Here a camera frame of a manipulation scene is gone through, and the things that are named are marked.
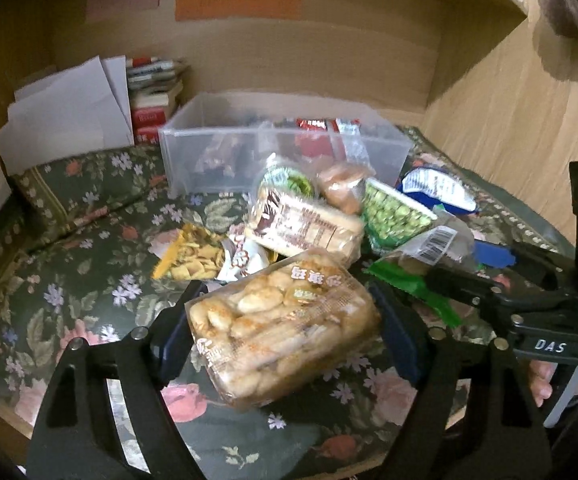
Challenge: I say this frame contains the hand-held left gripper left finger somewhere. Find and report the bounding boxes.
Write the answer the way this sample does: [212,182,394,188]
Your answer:
[26,280,209,480]

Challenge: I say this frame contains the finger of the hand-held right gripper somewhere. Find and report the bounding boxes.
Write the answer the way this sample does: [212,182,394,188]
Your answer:
[425,264,527,322]
[473,239,576,297]

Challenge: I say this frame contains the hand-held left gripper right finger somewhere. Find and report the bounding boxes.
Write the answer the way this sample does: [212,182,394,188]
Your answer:
[366,280,555,480]

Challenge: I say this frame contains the clear packet with green edge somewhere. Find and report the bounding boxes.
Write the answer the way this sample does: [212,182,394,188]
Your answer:
[364,210,477,328]

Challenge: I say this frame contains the clear packet of golden biscuits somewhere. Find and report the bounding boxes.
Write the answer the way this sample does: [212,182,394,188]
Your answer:
[185,247,384,408]

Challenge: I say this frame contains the clear plastic bin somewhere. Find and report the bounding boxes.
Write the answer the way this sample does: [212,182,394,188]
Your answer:
[158,91,415,197]

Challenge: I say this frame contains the person's right hand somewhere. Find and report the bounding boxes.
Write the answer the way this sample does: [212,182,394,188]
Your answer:
[528,359,559,408]

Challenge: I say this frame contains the yellow chip packet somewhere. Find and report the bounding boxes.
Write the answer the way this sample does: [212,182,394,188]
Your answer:
[151,224,230,282]

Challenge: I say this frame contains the blue and white snack packet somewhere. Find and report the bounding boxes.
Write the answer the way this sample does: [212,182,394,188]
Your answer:
[399,162,479,216]

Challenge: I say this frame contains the green peas packet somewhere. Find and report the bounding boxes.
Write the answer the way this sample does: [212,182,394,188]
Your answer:
[361,180,440,256]

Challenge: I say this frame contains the small white snack packet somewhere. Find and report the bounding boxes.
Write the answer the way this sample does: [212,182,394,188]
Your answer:
[216,237,272,283]

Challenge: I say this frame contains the floral dark green blanket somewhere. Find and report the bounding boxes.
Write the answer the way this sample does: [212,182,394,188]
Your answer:
[0,127,577,473]

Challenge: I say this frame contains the brown and white cracker packet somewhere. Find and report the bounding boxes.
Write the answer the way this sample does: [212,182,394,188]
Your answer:
[244,187,367,266]

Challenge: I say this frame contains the clear bag of bread buns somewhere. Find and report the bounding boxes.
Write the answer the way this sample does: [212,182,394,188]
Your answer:
[316,135,375,216]

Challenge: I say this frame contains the packet with round green label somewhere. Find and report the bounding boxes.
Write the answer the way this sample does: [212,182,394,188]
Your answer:
[259,152,320,201]

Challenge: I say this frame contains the red snack packet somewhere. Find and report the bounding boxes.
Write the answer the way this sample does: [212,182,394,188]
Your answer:
[294,117,362,158]

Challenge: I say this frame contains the stack of books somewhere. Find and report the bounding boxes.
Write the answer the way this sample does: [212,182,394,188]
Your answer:
[125,56,190,147]

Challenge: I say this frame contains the white folded paper sheets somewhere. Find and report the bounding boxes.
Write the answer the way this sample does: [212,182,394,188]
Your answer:
[0,56,136,176]

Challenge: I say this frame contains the orange paper note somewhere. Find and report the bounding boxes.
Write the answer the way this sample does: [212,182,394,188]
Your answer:
[174,0,302,23]

